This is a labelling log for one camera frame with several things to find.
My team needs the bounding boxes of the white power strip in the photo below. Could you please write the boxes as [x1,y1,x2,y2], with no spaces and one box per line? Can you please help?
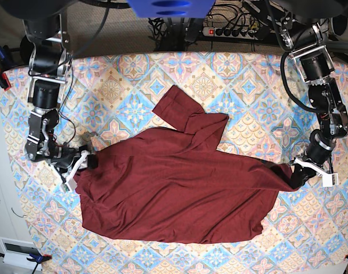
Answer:
[202,27,257,40]

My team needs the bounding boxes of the blue clamp front left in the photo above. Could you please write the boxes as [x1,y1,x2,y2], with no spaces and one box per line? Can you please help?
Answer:
[0,252,52,273]

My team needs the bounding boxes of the tangled black cables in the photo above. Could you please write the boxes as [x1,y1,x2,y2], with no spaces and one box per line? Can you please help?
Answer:
[147,0,277,52]

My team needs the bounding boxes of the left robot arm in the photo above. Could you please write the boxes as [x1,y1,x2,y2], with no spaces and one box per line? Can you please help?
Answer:
[273,1,348,188]

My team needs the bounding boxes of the patterned tablecloth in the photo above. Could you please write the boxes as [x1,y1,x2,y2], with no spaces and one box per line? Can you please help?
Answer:
[0,53,348,273]

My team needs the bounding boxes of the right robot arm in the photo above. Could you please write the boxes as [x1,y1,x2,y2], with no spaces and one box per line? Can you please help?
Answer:
[23,1,98,192]

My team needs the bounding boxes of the blue plastic box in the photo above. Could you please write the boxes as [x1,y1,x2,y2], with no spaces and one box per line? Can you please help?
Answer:
[127,0,215,18]

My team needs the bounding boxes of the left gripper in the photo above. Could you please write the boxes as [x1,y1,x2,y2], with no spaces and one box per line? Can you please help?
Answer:
[289,154,339,190]

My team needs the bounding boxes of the maroon t-shirt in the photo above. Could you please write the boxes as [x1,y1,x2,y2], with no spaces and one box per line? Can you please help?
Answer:
[75,86,302,244]

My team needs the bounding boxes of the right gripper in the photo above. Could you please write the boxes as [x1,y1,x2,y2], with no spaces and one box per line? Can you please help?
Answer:
[52,144,98,191]

